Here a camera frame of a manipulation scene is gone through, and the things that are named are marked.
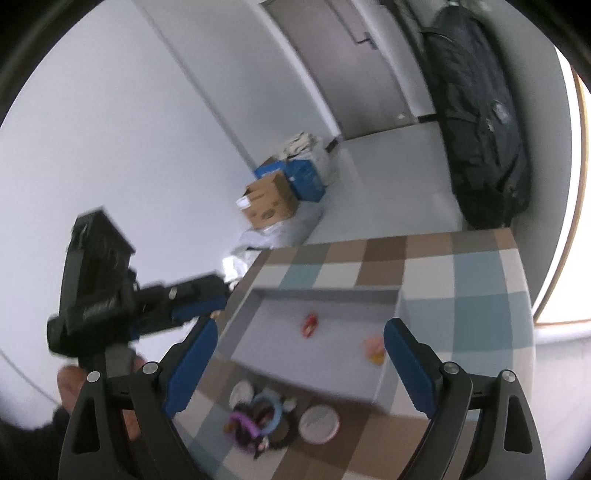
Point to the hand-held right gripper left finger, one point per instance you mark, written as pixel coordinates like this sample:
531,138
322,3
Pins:
194,364

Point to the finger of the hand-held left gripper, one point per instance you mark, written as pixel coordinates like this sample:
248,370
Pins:
194,293

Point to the person's left forearm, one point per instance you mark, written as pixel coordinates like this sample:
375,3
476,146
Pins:
32,447

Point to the white plastic sheet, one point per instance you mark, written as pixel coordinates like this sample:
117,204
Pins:
277,230

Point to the grey door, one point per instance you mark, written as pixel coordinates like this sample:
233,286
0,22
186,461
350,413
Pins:
360,83

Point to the blue cardboard box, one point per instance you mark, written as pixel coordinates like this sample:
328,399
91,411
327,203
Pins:
304,177

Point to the large white round lid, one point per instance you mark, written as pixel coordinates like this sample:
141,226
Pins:
318,423

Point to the checkered tablecloth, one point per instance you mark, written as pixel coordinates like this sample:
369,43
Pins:
485,314

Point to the small white trinket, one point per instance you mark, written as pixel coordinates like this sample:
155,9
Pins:
289,404

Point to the black bag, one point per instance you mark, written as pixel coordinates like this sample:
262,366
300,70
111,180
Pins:
480,115

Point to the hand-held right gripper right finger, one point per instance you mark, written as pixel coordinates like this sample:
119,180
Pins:
411,369

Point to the person's left hand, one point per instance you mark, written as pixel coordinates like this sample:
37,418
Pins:
69,387

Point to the small white round lid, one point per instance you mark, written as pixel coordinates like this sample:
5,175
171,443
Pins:
241,393

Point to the grey storage tray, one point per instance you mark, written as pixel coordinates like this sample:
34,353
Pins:
286,341

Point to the red hair clip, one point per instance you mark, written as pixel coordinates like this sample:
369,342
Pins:
310,325

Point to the white plastic bag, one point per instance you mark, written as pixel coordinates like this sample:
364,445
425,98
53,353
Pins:
318,157

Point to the pink doll hair accessory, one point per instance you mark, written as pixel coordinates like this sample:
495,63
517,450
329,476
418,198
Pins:
375,350

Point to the brown cardboard box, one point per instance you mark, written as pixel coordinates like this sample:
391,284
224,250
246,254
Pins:
272,198

